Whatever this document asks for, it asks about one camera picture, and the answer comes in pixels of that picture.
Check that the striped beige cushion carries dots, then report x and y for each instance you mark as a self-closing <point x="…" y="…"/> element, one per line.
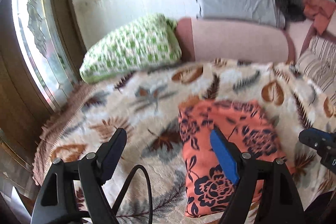
<point x="318" y="63"/>

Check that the orange black floral garment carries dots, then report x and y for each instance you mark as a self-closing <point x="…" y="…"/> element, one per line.
<point x="245" y="124"/>

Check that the dark furry cloth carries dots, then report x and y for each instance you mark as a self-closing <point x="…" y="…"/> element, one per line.
<point x="292" y="10"/>

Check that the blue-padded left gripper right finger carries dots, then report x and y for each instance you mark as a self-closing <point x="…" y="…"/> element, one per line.
<point x="279" y="202"/>

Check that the green white checkered pillow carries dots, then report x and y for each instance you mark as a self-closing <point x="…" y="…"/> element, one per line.
<point x="146" y="42"/>

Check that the brown quilted bedspread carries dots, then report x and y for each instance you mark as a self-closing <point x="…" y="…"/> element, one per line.
<point x="53" y="127"/>

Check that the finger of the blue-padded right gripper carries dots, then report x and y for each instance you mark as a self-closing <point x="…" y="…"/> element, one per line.
<point x="323" y="143"/>

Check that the pink cylindrical bolster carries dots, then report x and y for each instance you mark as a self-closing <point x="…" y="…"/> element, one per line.
<point x="206" y="40"/>

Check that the stained glass window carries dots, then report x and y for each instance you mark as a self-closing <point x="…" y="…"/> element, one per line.
<point x="42" y="50"/>

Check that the salmon pink cloth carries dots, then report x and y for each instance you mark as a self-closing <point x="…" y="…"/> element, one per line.
<point x="320" y="12"/>

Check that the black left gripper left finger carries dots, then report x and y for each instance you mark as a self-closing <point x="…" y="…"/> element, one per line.
<point x="72" y="191"/>

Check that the leaf-patterned beige blanket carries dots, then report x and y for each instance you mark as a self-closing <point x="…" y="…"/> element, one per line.
<point x="167" y="115"/>

